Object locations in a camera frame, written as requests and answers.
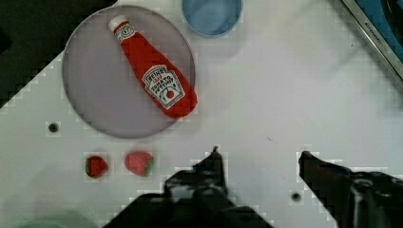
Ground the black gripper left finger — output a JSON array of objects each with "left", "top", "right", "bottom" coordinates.
[{"left": 163, "top": 145, "right": 228, "bottom": 202}]

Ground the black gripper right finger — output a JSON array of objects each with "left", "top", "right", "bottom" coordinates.
[{"left": 298, "top": 151, "right": 403, "bottom": 228}]

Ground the red plush ketchup bottle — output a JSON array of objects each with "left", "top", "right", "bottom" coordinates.
[{"left": 108, "top": 15, "right": 198, "bottom": 119}]

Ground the grey round plate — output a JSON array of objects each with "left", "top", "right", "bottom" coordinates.
[{"left": 62, "top": 5, "right": 196, "bottom": 139}]

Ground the light red plush strawberry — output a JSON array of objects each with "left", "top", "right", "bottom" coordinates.
[{"left": 125, "top": 151, "right": 154, "bottom": 177}]

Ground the dark red plush strawberry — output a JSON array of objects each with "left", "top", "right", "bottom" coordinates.
[{"left": 86, "top": 156, "right": 108, "bottom": 179}]

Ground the blue bowl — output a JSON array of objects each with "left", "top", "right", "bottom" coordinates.
[{"left": 181, "top": 0, "right": 243, "bottom": 38}]

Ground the toaster oven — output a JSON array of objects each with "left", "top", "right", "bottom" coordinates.
[{"left": 340, "top": 0, "right": 403, "bottom": 78}]

